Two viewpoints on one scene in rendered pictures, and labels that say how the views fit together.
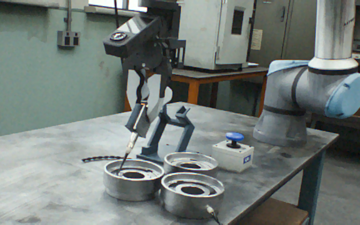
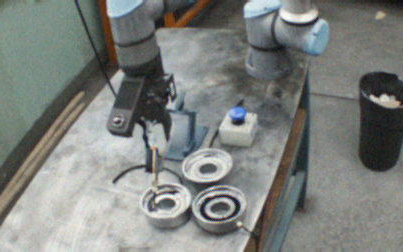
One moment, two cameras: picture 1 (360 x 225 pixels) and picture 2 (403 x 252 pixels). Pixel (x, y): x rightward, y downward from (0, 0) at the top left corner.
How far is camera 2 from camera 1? 0.40 m
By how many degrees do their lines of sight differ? 25
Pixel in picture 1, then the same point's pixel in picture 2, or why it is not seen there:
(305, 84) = (282, 30)
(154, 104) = (163, 147)
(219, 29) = not seen: outside the picture
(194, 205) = (226, 226)
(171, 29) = (156, 72)
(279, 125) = (268, 62)
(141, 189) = (179, 220)
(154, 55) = (150, 111)
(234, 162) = (243, 140)
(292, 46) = not seen: outside the picture
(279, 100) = (263, 41)
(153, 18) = (140, 81)
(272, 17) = not seen: outside the picture
